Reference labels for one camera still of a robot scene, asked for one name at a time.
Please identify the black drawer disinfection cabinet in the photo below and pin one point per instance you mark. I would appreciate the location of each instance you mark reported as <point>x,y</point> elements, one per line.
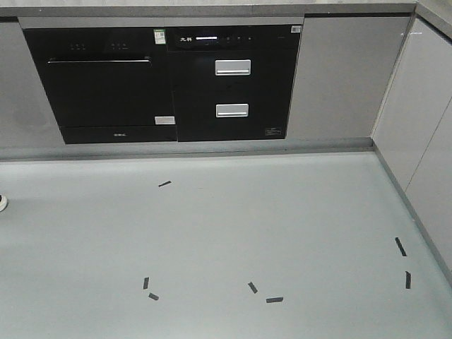
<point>192,51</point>

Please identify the black built-in oven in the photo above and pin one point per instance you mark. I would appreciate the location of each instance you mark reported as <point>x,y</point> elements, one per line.
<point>105,85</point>

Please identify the lower silver drawer handle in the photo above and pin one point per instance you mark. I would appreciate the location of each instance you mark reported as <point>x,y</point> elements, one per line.
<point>231,110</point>

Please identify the white round object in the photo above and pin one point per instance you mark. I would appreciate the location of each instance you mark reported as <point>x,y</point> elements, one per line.
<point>3,202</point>

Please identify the grey cabinet door panel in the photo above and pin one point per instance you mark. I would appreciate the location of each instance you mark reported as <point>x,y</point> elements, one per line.
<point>343,69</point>

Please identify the upper silver drawer handle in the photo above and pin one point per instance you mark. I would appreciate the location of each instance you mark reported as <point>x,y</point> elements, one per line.
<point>233,67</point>

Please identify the silver drawer handle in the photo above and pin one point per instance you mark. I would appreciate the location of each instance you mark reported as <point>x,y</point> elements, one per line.
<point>231,110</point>
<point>233,67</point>

